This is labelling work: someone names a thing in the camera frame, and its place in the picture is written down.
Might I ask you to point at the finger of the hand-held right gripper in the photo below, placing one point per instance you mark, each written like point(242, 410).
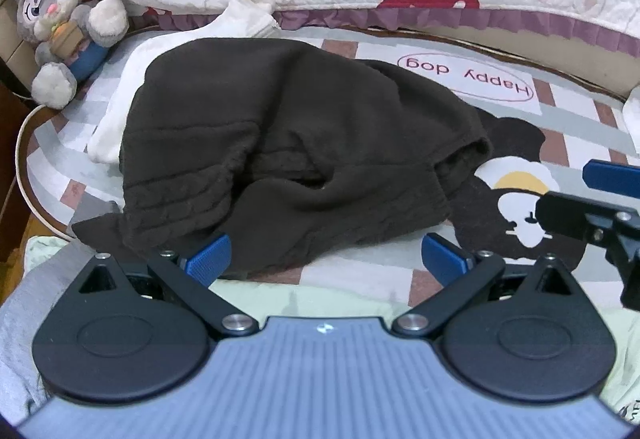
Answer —
point(612, 175)
point(565, 216)

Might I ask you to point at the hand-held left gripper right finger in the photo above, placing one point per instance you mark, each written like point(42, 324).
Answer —
point(442, 256)

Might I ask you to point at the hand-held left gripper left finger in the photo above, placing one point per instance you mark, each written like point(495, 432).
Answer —
point(212, 256)

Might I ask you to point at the dark brown knit sweater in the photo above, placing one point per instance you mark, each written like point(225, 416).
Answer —
point(280, 144)

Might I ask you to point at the beige bed base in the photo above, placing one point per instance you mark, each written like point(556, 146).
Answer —
point(550, 46)

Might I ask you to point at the striped printed mat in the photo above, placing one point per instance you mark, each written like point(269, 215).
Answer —
point(75, 159)

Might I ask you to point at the white garment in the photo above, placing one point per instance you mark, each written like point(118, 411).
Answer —
point(125, 109)

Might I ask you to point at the grey cloth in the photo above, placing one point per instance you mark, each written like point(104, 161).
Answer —
point(20, 319)

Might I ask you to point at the grey plush rabbit toy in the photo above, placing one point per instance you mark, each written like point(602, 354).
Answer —
point(45, 4)

